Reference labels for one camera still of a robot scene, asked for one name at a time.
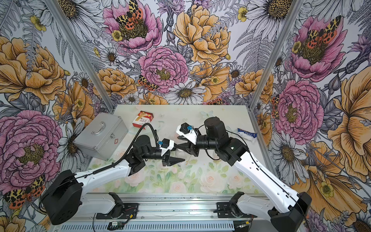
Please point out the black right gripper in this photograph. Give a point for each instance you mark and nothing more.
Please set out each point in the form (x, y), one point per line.
(194, 148)

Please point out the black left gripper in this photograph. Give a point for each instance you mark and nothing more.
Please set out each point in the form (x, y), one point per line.
(166, 158)

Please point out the clear bottle white label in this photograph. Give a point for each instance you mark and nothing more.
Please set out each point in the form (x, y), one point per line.
(180, 154)

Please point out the clear bottle green label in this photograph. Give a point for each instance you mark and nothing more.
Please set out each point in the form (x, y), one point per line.
(215, 157)

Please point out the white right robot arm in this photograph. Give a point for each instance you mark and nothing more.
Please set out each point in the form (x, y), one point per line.
(285, 208)

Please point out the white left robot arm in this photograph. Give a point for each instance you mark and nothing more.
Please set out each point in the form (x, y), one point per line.
(66, 196)

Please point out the red cigarette box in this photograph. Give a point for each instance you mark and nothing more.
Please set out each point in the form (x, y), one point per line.
(142, 118)

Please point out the blue white bandage packet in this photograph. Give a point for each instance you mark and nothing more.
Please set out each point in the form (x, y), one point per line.
(250, 136)

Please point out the silver metal case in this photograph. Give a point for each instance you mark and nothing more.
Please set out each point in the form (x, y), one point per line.
(102, 136)

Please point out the small green circuit board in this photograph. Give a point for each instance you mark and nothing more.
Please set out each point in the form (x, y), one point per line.
(115, 225)

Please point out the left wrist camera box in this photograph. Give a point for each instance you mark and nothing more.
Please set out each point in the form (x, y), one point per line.
(166, 145)

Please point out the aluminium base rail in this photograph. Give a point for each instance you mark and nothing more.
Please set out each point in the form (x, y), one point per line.
(166, 213)

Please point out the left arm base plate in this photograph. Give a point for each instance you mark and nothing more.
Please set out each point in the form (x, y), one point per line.
(127, 211)

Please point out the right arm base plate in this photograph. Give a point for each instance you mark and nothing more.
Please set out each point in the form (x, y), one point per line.
(225, 210)

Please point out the left aluminium corner post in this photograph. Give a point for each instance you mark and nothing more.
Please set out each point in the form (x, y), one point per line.
(71, 37)

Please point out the aluminium corner post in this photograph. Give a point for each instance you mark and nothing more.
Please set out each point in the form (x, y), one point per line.
(281, 40)
(71, 37)

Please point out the right aluminium corner post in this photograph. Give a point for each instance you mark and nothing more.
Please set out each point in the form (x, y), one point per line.
(281, 40)

